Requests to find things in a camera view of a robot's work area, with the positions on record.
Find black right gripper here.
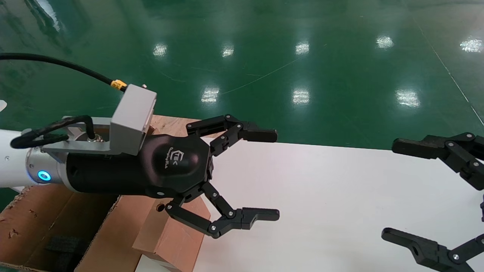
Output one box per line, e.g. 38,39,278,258
381,132,484,272

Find plywood board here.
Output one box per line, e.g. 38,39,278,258
146,115,223,138

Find small cardboard box with hole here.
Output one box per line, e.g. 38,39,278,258
132,195,211,272

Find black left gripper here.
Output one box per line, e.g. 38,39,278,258
62,114,280,239

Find large open cardboard box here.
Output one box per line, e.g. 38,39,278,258
0,183,163,272

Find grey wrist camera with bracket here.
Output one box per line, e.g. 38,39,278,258
42,84,157,156

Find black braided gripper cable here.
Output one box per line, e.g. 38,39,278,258
11,115,96,149

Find thin black camera cable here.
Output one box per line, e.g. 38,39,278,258
0,53,128,93

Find black foam block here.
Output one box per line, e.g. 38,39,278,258
45,236,91,272

